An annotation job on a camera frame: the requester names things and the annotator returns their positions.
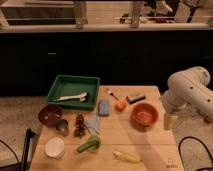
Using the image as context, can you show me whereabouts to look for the white round cup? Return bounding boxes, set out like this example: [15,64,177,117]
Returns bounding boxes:
[45,137,65,159]

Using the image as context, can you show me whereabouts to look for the white utensil in tray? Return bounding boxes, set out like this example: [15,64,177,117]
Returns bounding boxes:
[54,92,88,101]

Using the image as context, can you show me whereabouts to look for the green cucumber toy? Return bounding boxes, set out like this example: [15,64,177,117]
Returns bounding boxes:
[76,135,101,153]

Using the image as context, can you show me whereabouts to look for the grey metal cup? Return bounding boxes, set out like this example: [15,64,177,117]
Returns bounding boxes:
[56,119,69,136]

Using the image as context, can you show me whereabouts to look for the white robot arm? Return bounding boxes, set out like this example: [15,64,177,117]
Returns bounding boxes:
[161,66,213,130]

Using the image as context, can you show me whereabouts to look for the yellow banana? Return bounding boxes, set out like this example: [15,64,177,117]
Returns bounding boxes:
[113,151,141,163]

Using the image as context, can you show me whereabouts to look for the black brush block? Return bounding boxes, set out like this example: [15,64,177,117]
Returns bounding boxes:
[126,94,146,104]

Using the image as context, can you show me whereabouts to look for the dark red bowl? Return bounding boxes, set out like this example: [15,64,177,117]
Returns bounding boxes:
[38,105,62,126]

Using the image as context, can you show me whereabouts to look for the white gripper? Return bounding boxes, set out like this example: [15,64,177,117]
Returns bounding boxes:
[161,93,186,130]

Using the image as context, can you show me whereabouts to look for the black chair frame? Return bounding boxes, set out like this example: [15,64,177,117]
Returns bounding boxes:
[0,129,36,171]

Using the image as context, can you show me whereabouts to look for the black cable right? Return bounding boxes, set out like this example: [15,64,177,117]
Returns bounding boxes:
[178,135,213,171]

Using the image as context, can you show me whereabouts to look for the green plastic tray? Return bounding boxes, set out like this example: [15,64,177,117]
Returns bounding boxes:
[46,75,100,110]

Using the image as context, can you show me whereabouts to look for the dark red grapes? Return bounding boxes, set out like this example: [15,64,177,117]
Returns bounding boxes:
[74,115,85,138]

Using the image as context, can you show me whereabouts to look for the blue sponge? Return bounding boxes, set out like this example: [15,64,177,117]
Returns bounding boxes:
[98,100,109,116]

